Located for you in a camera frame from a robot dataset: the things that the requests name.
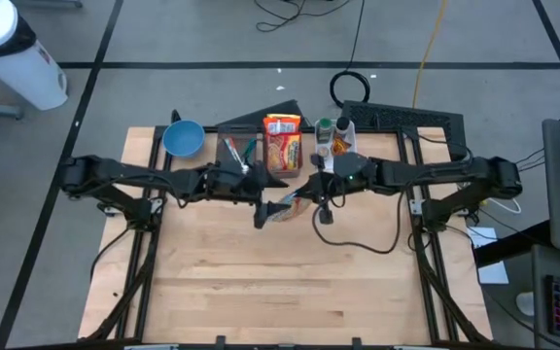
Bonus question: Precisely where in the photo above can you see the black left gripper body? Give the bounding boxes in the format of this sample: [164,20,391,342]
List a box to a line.
[209,161,269,229]

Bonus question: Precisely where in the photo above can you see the black aluminium table frame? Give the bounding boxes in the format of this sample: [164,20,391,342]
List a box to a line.
[85,109,493,350]

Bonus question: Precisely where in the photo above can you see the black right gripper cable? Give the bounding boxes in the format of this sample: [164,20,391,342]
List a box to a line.
[311,192,405,255]

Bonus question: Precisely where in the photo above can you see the white trash bin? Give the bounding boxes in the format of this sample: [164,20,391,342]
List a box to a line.
[0,0,69,112]

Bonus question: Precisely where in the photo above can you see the yellow cable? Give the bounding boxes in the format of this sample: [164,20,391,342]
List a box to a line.
[411,0,449,109]

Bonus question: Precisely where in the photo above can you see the green-handled iridescent spoon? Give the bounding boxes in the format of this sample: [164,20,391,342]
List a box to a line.
[241,138,260,161]

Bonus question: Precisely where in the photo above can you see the black wedge panel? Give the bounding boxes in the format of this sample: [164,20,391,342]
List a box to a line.
[219,98,313,128]

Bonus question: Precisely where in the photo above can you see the coiled black cable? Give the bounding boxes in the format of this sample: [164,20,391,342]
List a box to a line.
[329,0,371,109]

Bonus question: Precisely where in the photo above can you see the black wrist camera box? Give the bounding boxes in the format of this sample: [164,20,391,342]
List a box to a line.
[332,153,373,180]
[172,167,213,198]

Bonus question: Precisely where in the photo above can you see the black-lid purple-label spice jar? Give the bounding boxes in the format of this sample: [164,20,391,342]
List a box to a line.
[333,116,352,140]

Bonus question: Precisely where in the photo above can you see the white plastic bin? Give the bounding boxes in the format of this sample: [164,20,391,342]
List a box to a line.
[313,119,359,174]

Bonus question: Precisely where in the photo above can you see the red ramen packet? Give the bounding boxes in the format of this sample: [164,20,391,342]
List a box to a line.
[264,131,303,172]

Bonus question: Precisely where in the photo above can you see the silver spoon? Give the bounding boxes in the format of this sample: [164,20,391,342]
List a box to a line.
[226,138,250,174]

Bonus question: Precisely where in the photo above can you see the blue-edged ramen packet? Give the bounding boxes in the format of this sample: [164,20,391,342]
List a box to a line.
[265,192,314,224]

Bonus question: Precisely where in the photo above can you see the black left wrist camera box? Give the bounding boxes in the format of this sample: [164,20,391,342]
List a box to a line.
[172,167,213,198]

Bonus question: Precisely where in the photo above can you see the brown snack bar packet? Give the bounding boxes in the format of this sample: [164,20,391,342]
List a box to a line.
[331,134,352,157]

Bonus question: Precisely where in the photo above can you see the grey plastic bin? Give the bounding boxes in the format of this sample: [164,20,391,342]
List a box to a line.
[262,126,304,180]

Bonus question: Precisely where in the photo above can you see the clear plastic bin left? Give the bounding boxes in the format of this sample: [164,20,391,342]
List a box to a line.
[214,123,261,169]

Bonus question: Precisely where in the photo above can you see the blue bowl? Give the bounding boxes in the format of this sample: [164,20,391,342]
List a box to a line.
[161,119,207,159]

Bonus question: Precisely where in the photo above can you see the orange ramen packet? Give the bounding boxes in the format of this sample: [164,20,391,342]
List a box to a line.
[262,113,303,136]

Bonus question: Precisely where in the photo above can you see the white paper sheet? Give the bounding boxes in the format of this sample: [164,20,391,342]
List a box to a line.
[467,226,510,286]

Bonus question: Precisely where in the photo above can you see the black floor cables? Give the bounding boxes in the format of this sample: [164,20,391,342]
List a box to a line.
[253,0,354,34]

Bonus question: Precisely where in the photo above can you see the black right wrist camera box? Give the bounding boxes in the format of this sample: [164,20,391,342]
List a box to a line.
[332,153,373,180]

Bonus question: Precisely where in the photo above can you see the white computer mouse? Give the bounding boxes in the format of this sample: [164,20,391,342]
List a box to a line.
[515,291,536,318]

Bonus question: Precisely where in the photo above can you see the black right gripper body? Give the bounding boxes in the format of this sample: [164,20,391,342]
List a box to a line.
[308,153,359,226]

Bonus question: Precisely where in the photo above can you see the white cable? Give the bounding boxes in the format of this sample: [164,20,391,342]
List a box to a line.
[483,196,523,215]

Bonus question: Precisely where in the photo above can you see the green-lid spice jar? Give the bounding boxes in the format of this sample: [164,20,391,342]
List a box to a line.
[315,118,334,145]

